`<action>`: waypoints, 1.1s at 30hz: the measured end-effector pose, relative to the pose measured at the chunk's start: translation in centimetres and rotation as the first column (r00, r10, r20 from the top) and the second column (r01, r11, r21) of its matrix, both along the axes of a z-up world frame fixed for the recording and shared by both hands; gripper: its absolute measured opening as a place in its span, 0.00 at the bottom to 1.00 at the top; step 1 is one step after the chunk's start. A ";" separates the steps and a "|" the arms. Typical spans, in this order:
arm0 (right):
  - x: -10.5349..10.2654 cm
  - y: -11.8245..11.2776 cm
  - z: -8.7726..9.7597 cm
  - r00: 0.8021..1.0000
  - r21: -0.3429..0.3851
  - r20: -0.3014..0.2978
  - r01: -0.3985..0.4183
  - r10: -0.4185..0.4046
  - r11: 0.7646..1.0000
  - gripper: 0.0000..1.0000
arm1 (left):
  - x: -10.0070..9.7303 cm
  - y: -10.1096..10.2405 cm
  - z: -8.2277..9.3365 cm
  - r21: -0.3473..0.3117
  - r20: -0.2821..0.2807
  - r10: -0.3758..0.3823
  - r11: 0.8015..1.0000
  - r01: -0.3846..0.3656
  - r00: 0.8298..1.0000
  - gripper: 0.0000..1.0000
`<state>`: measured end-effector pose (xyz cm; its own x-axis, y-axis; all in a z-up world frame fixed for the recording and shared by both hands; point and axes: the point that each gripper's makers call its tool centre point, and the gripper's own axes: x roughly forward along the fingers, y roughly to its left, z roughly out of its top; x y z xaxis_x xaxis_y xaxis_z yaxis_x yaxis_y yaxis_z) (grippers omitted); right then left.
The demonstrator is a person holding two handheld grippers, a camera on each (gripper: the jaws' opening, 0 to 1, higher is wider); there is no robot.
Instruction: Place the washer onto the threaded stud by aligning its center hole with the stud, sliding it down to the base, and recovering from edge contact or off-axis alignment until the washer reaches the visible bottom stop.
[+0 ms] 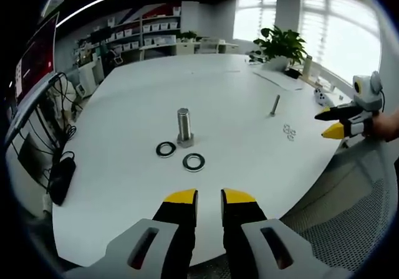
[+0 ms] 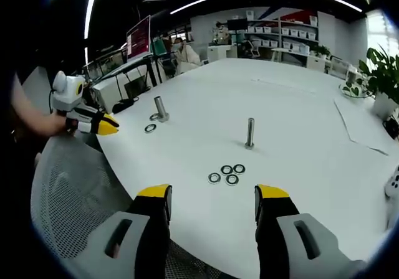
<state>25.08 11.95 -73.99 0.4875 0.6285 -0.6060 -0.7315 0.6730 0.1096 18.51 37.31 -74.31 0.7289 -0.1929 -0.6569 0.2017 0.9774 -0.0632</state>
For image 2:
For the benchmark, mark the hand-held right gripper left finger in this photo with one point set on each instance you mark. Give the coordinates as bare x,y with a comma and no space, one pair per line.
146,229

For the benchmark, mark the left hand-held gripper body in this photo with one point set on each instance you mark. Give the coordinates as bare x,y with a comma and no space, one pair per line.
67,93

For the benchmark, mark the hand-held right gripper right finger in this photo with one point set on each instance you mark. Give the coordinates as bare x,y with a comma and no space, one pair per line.
280,229

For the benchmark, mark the steel washer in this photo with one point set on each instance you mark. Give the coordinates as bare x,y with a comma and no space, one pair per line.
243,168
146,129
227,180
222,169
152,116
210,179

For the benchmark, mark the thick steel threaded stud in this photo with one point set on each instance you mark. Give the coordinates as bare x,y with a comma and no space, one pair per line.
160,107

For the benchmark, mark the thin steel threaded stud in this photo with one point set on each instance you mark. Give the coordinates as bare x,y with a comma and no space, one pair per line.
250,132

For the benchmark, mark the white desk box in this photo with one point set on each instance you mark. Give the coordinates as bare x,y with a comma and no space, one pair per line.
107,93

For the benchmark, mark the grey mesh office chair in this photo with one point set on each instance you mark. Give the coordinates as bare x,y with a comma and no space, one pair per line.
71,185

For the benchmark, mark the computer monitor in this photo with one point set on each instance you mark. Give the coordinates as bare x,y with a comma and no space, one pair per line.
138,37

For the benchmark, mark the white device with dark dots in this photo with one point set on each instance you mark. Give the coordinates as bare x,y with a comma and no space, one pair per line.
393,182

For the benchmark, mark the white low cabinet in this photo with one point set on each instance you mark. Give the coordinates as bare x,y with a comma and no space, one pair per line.
218,53

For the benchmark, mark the small plant in glass bowl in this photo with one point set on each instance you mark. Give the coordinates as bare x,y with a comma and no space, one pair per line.
352,87

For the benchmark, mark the small distant green plant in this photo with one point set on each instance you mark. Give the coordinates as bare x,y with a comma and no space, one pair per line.
321,51

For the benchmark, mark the large green potted plant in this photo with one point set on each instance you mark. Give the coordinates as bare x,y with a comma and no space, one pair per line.
381,73

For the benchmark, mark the shelf with white bins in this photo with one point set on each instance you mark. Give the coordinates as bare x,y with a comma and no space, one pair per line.
282,33

